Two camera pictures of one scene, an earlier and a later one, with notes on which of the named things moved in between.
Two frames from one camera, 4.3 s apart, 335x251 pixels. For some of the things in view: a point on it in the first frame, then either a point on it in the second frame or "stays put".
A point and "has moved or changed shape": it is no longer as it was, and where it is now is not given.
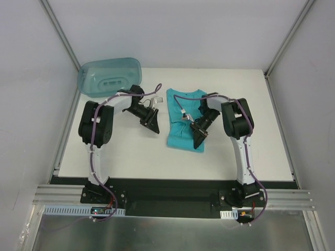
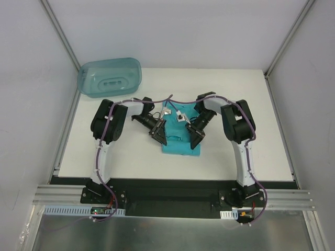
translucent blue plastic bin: (105, 78) stays put
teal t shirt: (180, 135) has moved or changed shape
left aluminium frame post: (50, 14) stays put
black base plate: (181, 197) stays put
